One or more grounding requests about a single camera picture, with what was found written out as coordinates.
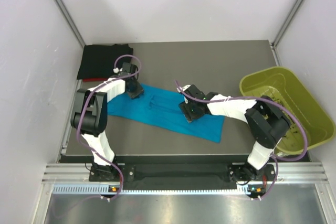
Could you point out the green plastic laundry basket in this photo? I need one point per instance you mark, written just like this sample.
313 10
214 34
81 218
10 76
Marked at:
285 88

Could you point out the right aluminium corner post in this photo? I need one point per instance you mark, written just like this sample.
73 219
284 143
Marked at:
287 22

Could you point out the left aluminium corner post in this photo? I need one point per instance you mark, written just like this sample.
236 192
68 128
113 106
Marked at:
65 13

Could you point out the aluminium front frame rail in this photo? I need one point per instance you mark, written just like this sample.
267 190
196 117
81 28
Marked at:
73 178

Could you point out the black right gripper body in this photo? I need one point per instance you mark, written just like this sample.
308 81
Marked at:
190 111

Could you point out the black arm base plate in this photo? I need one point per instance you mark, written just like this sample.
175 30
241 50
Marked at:
180 172

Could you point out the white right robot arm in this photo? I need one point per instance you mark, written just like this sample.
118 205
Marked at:
267 123

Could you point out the folded red t-shirt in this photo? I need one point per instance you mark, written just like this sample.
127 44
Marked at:
94 80

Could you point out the blue t-shirt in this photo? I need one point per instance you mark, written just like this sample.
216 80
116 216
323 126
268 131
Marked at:
159 107

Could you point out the folded black t-shirt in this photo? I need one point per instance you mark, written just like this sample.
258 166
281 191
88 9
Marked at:
98 60

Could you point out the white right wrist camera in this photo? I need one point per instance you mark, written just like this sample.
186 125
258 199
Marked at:
182 90

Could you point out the aluminium corner post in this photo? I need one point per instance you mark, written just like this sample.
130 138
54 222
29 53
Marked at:
287 22
65 13

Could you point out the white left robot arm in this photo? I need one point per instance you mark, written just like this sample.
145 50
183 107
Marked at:
90 114

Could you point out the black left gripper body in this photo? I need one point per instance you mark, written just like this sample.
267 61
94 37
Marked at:
137 89

